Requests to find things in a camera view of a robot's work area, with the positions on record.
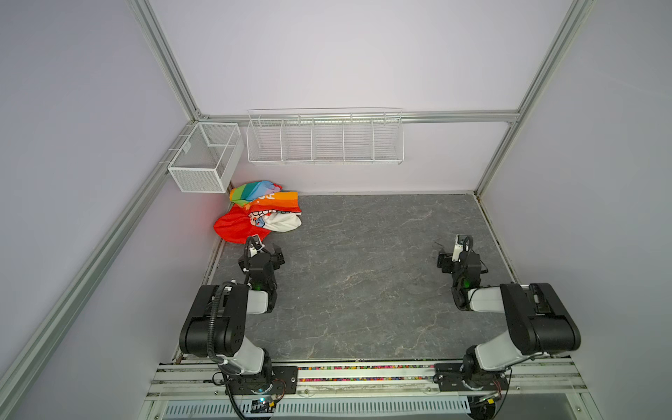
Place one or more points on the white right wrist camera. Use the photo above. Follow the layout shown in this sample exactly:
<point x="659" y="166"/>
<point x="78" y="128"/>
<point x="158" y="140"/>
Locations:
<point x="458" y="248"/>

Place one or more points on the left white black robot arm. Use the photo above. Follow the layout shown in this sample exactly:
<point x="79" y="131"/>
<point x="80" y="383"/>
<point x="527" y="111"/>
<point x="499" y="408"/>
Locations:
<point x="216" y="323"/>

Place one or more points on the white vent grille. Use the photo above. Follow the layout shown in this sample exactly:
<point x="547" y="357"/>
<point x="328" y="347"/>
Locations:
<point x="321" y="408"/>

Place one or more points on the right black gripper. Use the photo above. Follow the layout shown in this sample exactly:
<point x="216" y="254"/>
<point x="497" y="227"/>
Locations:
<point x="457" y="262"/>

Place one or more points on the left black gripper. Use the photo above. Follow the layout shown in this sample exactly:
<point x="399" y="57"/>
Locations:
<point x="262" y="258"/>

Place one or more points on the long white wire basket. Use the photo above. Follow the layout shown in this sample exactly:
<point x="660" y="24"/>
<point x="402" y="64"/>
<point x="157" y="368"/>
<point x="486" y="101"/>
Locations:
<point x="325" y="136"/>

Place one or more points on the rainbow red kids jacket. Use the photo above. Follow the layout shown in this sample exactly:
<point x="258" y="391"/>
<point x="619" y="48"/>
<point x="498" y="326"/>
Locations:
<point x="259" y="209"/>

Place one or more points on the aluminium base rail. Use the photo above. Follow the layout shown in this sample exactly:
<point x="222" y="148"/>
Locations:
<point x="192" y="380"/>

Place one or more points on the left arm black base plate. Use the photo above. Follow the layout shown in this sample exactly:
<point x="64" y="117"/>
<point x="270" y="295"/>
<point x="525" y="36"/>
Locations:
<point x="278" y="380"/>

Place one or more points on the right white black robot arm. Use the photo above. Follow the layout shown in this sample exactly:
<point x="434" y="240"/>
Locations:
<point x="538" y="324"/>

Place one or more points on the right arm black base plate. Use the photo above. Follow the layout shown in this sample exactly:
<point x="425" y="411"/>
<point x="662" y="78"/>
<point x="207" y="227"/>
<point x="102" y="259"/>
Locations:
<point x="453" y="376"/>

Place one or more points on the small white mesh basket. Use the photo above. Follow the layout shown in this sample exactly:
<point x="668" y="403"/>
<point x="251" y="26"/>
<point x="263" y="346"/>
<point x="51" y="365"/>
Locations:
<point x="207" y="158"/>

